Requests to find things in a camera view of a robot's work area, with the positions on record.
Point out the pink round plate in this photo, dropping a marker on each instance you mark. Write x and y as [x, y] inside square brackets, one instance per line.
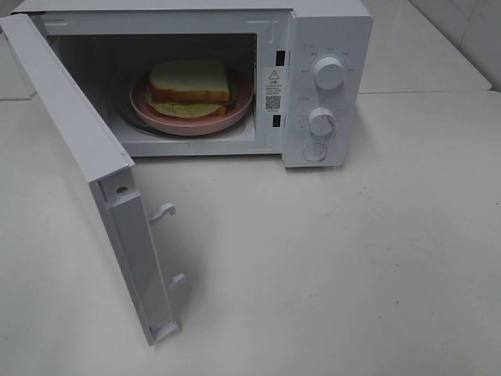
[201, 126]

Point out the white bread sandwich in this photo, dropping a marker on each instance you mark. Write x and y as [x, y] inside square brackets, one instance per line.
[190, 89]

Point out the white microwave oven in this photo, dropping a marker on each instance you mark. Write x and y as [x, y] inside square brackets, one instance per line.
[106, 46]

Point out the white microwave door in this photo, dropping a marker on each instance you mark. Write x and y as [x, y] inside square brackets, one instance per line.
[107, 168]

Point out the glass microwave turntable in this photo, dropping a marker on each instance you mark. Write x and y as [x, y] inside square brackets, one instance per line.
[244, 128]

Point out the round door release button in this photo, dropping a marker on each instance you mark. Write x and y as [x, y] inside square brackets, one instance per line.
[315, 152]

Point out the white upper microwave knob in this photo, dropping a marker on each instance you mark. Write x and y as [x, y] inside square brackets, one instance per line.
[329, 72]

